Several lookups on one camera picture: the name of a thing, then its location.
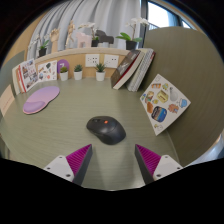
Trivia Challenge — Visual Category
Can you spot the round purple number sign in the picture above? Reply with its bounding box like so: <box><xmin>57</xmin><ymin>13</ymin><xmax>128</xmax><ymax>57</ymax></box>
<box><xmin>56</xmin><ymin>59</ymin><xmax>70</xmax><ymax>75</ymax></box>

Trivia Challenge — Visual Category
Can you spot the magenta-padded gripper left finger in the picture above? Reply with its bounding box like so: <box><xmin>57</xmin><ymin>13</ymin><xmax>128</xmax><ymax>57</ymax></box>
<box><xmin>43</xmin><ymin>143</ymin><xmax>94</xmax><ymax>187</ymax></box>

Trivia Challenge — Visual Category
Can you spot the dark framed window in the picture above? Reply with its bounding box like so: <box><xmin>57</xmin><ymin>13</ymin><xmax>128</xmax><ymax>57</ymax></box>
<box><xmin>139</xmin><ymin>0</ymin><xmax>201</xmax><ymax>39</ymax></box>

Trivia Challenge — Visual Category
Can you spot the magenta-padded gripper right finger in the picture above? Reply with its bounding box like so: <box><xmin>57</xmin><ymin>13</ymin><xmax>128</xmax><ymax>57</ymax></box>
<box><xmin>134</xmin><ymin>143</ymin><xmax>184</xmax><ymax>185</ymax></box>

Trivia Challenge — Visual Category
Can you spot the green desk partition panel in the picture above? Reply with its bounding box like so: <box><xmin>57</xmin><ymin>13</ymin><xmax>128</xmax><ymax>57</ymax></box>
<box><xmin>139</xmin><ymin>26</ymin><xmax>224</xmax><ymax>167</ymax></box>
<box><xmin>0</xmin><ymin>49</ymin><xmax>26</xmax><ymax>101</ymax></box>

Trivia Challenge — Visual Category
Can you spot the wooden desk shelf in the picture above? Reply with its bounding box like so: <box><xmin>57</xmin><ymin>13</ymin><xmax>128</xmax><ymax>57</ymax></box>
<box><xmin>33</xmin><ymin>47</ymin><xmax>131</xmax><ymax>81</ymax></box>

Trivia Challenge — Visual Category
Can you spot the purple mouse pad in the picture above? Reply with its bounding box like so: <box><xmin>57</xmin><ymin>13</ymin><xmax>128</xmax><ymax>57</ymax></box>
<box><xmin>22</xmin><ymin>85</ymin><xmax>61</xmax><ymax>115</ymax></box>

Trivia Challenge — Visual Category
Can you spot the beige card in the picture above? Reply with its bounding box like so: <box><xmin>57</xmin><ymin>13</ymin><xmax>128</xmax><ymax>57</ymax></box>
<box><xmin>0</xmin><ymin>84</ymin><xmax>16</xmax><ymax>117</ymax></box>

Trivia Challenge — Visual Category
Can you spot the wooden hand model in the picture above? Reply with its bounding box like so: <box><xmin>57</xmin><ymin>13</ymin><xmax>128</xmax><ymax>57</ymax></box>
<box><xmin>49</xmin><ymin>28</ymin><xmax>60</xmax><ymax>54</ymax></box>

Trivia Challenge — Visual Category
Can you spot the black computer mouse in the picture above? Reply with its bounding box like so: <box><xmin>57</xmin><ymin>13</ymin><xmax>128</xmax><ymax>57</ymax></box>
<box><xmin>86</xmin><ymin>115</ymin><xmax>127</xmax><ymax>146</ymax></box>

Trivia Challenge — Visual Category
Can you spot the wooden mannequin figure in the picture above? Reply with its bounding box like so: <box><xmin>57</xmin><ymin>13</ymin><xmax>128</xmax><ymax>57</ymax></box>
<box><xmin>65</xmin><ymin>19</ymin><xmax>76</xmax><ymax>50</ymax></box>

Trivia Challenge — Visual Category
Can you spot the white wall socket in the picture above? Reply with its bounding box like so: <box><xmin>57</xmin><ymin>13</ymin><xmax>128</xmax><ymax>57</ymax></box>
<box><xmin>103</xmin><ymin>54</ymin><xmax>120</xmax><ymax>69</ymax></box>
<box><xmin>84</xmin><ymin>53</ymin><xmax>101</xmax><ymax>68</ymax></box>

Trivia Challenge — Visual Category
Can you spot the white orchid in black pot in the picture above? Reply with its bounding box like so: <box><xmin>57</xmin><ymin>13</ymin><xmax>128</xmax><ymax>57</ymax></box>
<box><xmin>78</xmin><ymin>21</ymin><xmax>100</xmax><ymax>48</ymax></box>
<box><xmin>29</xmin><ymin>33</ymin><xmax>50</xmax><ymax>58</ymax></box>
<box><xmin>115</xmin><ymin>17</ymin><xmax>150</xmax><ymax>51</ymax></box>

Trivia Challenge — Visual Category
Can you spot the grey curtain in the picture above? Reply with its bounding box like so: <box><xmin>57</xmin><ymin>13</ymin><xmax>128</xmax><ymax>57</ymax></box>
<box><xmin>26</xmin><ymin>0</ymin><xmax>143</xmax><ymax>61</ymax></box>

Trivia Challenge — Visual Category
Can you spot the white picture card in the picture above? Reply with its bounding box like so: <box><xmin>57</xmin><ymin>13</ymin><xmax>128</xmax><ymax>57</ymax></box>
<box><xmin>36</xmin><ymin>60</ymin><xmax>58</xmax><ymax>83</ymax></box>

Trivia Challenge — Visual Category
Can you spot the small plant in white pot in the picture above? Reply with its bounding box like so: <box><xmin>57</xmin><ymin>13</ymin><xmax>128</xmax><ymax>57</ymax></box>
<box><xmin>59</xmin><ymin>66</ymin><xmax>69</xmax><ymax>82</ymax></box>
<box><xmin>73</xmin><ymin>64</ymin><xmax>84</xmax><ymax>81</ymax></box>
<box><xmin>94</xmin><ymin>62</ymin><xmax>107</xmax><ymax>82</ymax></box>

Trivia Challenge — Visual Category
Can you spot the white sticker sheet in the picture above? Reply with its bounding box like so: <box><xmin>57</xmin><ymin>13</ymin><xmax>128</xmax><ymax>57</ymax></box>
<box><xmin>139</xmin><ymin>73</ymin><xmax>192</xmax><ymax>136</ymax></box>

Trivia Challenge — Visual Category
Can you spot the dark horse figure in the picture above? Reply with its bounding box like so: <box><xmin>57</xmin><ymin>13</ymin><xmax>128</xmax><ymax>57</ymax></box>
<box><xmin>94</xmin><ymin>29</ymin><xmax>115</xmax><ymax>48</ymax></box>

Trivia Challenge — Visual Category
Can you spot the pink horse figure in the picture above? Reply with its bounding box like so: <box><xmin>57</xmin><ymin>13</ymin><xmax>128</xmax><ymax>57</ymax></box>
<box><xmin>75</xmin><ymin>31</ymin><xmax>93</xmax><ymax>49</ymax></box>

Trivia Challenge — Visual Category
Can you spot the red and white magazine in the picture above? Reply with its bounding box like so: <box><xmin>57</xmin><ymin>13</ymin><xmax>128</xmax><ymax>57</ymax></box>
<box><xmin>18</xmin><ymin>58</ymin><xmax>39</xmax><ymax>93</ymax></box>

